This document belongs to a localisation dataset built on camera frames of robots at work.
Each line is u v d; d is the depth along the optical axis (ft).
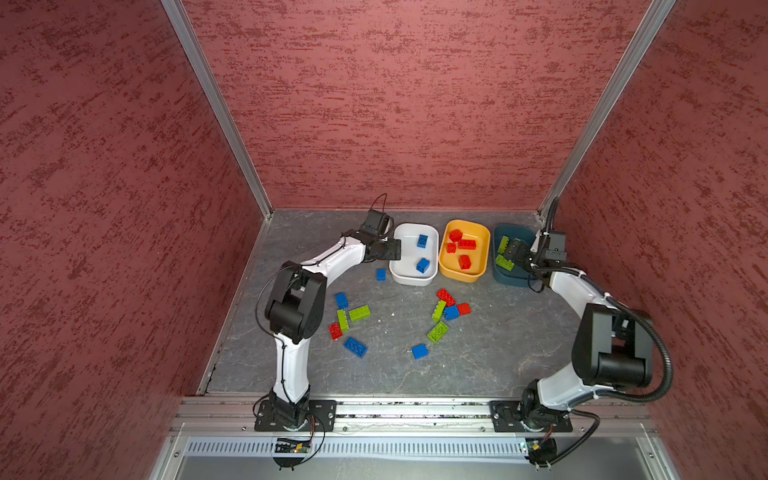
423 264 3.36
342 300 3.11
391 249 2.87
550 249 2.35
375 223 2.54
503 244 3.48
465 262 3.39
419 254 3.41
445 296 3.11
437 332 2.89
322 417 2.43
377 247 2.43
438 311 3.00
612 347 1.49
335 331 2.88
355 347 2.80
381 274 3.36
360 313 3.01
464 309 3.08
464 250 3.58
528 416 2.22
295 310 1.72
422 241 3.60
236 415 2.49
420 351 2.82
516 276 3.17
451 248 3.50
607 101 2.87
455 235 3.61
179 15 2.33
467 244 3.59
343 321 2.88
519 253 2.79
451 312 3.01
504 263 3.38
